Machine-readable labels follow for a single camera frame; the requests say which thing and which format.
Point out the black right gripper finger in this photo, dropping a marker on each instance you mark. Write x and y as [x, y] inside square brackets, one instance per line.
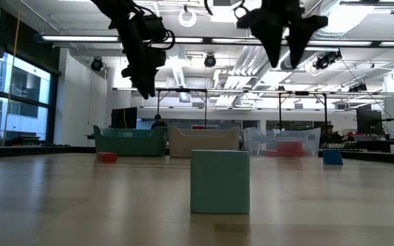
[270, 41]
[296, 44]

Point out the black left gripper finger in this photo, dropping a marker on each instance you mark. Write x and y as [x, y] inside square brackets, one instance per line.
[152, 82]
[140, 83]

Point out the long red block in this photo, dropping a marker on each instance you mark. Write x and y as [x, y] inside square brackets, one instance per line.
[284, 152]

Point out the blue cube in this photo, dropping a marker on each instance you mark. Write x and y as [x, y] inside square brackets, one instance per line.
[332, 158]

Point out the teal cube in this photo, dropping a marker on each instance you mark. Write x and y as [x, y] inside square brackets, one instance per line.
[219, 181]

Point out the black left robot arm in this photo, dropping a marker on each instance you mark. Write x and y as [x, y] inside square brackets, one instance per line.
[128, 30]

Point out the black monitor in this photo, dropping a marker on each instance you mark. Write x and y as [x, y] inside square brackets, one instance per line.
[123, 118]
[369, 121]

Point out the person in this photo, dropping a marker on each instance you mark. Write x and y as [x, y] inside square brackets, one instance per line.
[330, 135]
[158, 123]

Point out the black round ceiling lamp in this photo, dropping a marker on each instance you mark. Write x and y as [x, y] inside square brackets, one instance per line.
[210, 61]
[96, 64]

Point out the green plastic bin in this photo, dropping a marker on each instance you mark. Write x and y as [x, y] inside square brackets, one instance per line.
[128, 143]

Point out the grey plastic bin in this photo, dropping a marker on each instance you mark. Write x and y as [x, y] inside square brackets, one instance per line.
[180, 143]

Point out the clear plastic bin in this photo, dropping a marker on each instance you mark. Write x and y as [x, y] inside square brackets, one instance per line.
[306, 136]

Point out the large glass window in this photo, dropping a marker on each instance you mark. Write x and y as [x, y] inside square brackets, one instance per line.
[22, 85]

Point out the black metal table frame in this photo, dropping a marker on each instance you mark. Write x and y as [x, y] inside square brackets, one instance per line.
[325, 116]
[181, 89]

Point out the black ceiling camera cluster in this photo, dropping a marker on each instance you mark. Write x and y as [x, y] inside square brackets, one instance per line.
[357, 88]
[325, 61]

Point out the black ceiling light rail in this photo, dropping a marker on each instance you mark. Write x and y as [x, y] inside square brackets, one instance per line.
[208, 40]

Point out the black aluminium table frame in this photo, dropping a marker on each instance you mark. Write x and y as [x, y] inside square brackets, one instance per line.
[29, 150]

